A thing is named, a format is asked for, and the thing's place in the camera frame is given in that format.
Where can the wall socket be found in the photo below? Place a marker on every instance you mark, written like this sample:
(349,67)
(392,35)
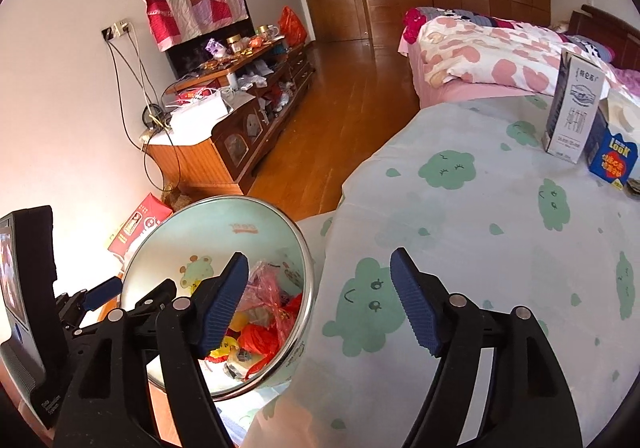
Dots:
(117,29)

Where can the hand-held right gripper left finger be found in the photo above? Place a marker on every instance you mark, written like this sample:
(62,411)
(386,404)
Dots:
(222,308)

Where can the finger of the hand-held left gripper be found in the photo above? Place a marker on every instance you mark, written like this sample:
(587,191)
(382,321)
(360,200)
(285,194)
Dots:
(155,293)
(102,293)

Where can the dark snack packets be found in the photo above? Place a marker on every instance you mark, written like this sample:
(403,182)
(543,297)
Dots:
(634,188)

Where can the pink bedsheet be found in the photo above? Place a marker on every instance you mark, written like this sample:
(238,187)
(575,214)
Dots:
(450,93)

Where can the red tissue box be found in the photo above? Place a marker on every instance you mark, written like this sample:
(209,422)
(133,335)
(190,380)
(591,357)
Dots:
(142,223)

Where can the dark wooden bed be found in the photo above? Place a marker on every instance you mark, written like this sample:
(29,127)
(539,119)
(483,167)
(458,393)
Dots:
(585,21)

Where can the bed with pink quilt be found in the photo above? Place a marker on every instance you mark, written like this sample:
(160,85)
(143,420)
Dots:
(475,53)

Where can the striped cartoon blanket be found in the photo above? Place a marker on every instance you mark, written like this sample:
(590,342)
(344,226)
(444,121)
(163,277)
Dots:
(500,21)

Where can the white mug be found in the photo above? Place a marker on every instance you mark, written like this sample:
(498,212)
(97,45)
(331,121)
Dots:
(266,31)

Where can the magenta cloth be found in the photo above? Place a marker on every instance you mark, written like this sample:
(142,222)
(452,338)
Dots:
(412,26)

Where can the wooden television cabinet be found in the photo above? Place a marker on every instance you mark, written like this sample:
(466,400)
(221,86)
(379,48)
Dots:
(200,163)

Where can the cow print pillow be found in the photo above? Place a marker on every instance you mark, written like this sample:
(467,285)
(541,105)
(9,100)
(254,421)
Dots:
(592,47)

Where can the tall white milk carton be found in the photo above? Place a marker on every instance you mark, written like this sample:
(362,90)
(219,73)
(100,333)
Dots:
(575,103)

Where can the pale yellow plastic bag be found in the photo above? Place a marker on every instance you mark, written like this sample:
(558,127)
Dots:
(242,364)

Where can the purple ornament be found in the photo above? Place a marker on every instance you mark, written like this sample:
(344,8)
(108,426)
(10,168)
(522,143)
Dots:
(215,47)

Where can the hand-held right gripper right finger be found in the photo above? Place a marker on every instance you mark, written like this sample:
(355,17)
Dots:
(415,303)

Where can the orange red gift bag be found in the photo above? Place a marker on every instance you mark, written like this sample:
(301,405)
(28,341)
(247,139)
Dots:
(292,26)

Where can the purple pillow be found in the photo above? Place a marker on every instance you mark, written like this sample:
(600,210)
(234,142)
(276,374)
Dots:
(627,78)

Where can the black television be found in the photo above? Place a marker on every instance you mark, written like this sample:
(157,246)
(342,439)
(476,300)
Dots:
(187,61)

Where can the white flat box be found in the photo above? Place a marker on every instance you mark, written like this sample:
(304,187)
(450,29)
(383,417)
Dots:
(200,113)

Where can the glass jar with gold lid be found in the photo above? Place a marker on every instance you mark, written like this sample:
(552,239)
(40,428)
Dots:
(235,43)

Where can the red pink patchwork cloth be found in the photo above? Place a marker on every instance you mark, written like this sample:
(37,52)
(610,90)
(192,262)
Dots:
(190,8)

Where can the blue carton with white cap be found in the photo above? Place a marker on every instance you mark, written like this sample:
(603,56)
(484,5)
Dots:
(617,153)

